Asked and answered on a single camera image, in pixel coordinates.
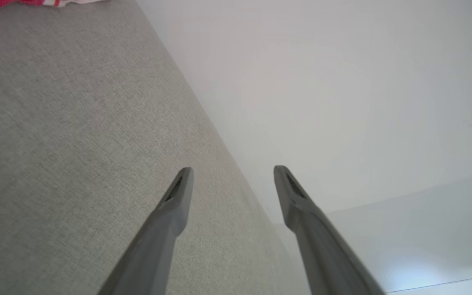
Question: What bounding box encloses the grey fabric sofa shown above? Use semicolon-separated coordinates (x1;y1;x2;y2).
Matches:
0;0;312;295

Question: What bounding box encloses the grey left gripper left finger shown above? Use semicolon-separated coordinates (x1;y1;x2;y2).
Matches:
97;167;195;295

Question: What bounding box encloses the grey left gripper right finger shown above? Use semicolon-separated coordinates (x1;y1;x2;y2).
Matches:
274;165;386;295

